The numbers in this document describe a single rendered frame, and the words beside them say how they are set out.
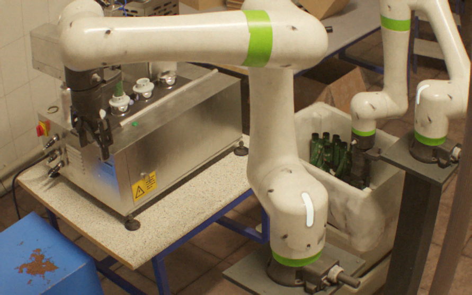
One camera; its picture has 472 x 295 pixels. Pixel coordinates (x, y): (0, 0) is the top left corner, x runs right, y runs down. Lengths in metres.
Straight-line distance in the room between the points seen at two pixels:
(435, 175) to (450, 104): 0.23
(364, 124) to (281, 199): 0.86
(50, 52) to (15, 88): 1.52
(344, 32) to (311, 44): 2.21
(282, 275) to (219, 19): 0.65
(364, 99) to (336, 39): 1.13
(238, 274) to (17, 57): 2.26
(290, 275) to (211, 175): 0.80
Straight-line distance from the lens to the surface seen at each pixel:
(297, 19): 1.24
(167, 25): 1.17
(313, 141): 2.76
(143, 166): 2.01
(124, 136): 1.98
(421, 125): 1.99
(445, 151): 2.01
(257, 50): 1.20
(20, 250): 2.30
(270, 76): 1.44
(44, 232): 2.35
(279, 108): 1.48
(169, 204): 2.13
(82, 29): 1.13
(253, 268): 1.62
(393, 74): 2.23
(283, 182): 1.47
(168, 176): 2.12
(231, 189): 2.18
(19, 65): 3.55
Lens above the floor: 2.01
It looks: 32 degrees down
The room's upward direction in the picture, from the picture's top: 2 degrees counter-clockwise
